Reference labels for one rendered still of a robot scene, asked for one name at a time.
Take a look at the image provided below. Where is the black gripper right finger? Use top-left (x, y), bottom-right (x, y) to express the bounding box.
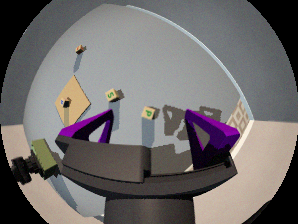
top-left (185, 109), bottom-right (240, 170)

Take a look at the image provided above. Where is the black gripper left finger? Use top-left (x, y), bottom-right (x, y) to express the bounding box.
top-left (58, 109), bottom-right (114, 143)

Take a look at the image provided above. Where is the tan flat mat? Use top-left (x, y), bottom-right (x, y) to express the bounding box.
top-left (55, 75), bottom-right (91, 127)

